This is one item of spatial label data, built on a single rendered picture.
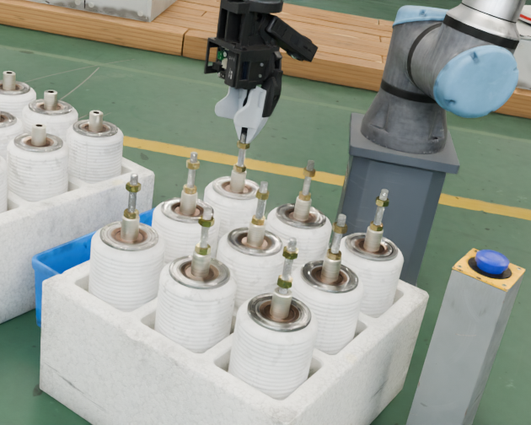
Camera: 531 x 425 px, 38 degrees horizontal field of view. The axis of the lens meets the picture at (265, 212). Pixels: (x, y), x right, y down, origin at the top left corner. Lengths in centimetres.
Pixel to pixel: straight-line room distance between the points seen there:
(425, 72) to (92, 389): 67
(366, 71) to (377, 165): 142
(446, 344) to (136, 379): 39
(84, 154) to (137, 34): 151
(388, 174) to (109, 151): 47
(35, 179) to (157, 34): 159
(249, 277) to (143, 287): 14
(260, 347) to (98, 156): 56
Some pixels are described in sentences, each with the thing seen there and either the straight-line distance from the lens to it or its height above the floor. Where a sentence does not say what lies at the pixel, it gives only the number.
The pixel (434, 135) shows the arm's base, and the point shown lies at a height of 33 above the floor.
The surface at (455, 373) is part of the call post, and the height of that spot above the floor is 18.
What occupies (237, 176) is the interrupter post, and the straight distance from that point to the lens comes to 117.
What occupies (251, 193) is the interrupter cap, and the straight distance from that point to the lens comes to 118.
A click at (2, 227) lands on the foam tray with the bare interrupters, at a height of 17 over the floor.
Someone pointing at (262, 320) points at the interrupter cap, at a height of 25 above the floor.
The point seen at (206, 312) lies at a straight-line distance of 93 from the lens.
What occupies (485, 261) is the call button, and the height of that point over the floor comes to 33.
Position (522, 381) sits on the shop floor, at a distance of 138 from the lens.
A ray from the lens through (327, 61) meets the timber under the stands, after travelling 273.
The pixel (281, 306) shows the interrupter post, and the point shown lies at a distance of 89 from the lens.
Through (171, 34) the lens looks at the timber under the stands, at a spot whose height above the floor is 7.
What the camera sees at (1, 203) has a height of 19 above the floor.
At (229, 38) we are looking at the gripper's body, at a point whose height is 49.
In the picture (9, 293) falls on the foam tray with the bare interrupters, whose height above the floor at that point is 5.
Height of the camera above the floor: 74
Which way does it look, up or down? 26 degrees down
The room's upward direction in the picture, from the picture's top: 10 degrees clockwise
